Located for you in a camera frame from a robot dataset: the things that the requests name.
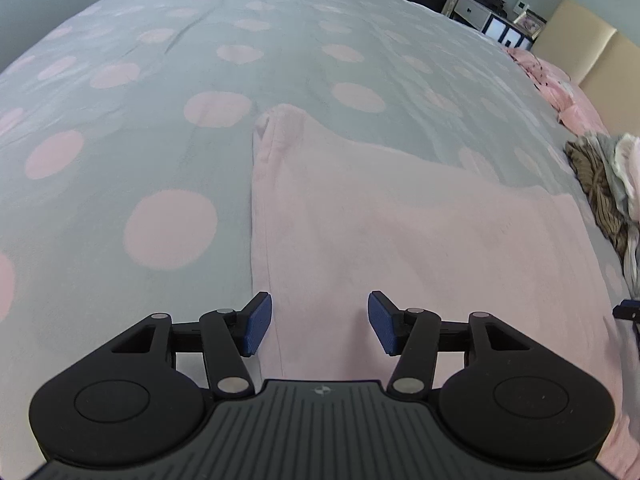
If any beige padded headboard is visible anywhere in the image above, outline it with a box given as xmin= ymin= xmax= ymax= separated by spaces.
xmin=530 ymin=0 xmax=640 ymax=136

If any pink patterned pillow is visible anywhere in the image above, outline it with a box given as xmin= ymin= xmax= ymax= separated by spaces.
xmin=505 ymin=46 xmax=609 ymax=132

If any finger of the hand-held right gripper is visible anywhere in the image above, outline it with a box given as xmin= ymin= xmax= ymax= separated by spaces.
xmin=612 ymin=299 xmax=640 ymax=334

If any picture frame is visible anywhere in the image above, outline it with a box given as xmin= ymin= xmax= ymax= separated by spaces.
xmin=515 ymin=9 xmax=547 ymax=37

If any grey pink-dotted bedspread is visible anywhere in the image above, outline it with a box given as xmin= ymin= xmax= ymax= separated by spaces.
xmin=0 ymin=0 xmax=640 ymax=480

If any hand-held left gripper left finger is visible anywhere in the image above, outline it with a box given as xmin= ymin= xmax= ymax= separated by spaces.
xmin=111 ymin=291 xmax=274 ymax=401

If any pink fleece cloth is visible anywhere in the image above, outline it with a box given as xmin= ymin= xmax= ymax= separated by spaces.
xmin=249 ymin=104 xmax=634 ymax=480

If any brown patterned garment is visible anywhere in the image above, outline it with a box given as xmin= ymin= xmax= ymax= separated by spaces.
xmin=564 ymin=139 xmax=632 ymax=262

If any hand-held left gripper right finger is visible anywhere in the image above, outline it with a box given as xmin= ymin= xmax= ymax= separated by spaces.
xmin=367 ymin=290 xmax=531 ymax=401

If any white nightstand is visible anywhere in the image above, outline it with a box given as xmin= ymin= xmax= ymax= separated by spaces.
xmin=450 ymin=0 xmax=532 ymax=51

